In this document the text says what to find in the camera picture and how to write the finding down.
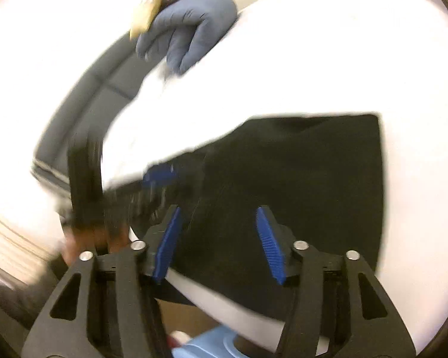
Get black pants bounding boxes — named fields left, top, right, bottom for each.
left=133, top=114, right=383, bottom=320

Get light blue plastic stool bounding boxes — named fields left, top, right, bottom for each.
left=171, top=326, right=256, bottom=358

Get dark grey sofa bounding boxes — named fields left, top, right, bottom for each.
left=31, top=34, right=156, bottom=198

